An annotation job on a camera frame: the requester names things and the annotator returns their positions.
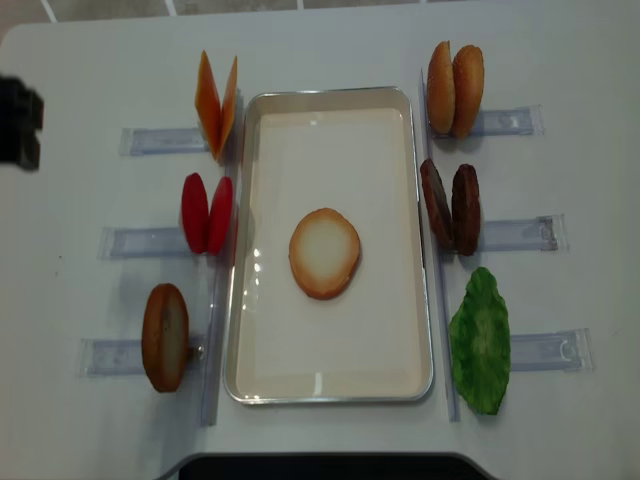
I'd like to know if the green lettuce leaf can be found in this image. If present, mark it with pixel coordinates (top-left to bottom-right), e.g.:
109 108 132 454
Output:
449 267 511 415

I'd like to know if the right red tomato slice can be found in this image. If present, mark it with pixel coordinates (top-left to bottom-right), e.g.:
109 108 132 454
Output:
207 176 233 255

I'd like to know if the left orange cheese slice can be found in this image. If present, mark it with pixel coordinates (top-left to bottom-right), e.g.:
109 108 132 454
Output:
195 51 222 162

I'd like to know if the right brown meat patty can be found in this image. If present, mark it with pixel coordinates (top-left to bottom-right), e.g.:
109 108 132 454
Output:
452 164 481 256

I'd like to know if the clear holder middle left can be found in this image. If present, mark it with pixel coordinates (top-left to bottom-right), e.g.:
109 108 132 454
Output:
98 227 192 260

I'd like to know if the right orange cheese slice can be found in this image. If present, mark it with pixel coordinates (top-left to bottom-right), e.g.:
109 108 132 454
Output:
218 58 237 161

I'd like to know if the left brown meat patty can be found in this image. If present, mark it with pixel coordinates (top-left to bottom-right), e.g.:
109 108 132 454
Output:
420 158 454 251

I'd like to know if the clear holder middle right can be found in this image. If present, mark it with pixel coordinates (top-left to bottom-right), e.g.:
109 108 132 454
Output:
478 214 569 252

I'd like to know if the clear right vertical rail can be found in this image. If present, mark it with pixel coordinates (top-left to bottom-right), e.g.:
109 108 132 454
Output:
419 68 460 422

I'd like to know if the clear holder upper left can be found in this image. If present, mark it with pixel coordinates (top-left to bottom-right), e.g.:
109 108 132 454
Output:
119 127 209 156

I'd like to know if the clear vertical rail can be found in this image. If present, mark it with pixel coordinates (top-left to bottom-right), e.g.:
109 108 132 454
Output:
200 89 244 427
419 68 460 422

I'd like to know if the clear holder upper right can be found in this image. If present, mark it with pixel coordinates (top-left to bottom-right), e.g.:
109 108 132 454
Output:
428 103 546 140

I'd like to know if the red tomato slice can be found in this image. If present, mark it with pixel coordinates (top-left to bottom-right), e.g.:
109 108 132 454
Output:
181 173 209 254
207 176 233 255

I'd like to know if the bun slice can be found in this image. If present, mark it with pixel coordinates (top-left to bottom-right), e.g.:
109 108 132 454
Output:
289 208 361 300
141 283 189 393

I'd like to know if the left top bun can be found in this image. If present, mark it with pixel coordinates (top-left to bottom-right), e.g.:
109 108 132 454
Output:
426 41 455 134

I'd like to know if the clear holder lower left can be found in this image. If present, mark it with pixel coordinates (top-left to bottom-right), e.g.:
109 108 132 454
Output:
79 337 207 379

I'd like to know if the clear holder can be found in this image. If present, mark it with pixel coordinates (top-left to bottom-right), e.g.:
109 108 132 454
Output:
119 127 209 156
511 328 595 372
98 227 192 260
428 103 546 140
79 337 207 379
478 214 569 252

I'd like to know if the right top bun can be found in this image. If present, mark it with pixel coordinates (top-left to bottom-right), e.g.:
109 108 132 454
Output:
451 45 484 139

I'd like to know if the white metal tray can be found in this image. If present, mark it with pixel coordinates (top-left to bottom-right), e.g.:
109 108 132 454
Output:
223 87 433 405

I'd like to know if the clear left vertical rail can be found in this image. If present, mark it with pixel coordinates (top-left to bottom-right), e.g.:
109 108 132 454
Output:
200 89 244 427

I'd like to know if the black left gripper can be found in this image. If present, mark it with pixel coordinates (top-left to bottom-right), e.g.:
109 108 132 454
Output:
0 76 44 171

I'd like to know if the clear holder lower right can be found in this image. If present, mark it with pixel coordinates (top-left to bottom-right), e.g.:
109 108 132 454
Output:
511 328 595 372

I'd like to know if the left red tomato slice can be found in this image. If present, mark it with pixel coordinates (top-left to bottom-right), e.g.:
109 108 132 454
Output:
181 173 209 254

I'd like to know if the brown meat patty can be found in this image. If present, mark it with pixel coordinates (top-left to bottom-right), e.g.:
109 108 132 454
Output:
420 158 454 251
452 164 481 256

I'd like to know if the orange cheese slice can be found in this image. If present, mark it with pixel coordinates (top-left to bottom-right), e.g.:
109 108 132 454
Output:
218 58 237 161
195 51 222 162

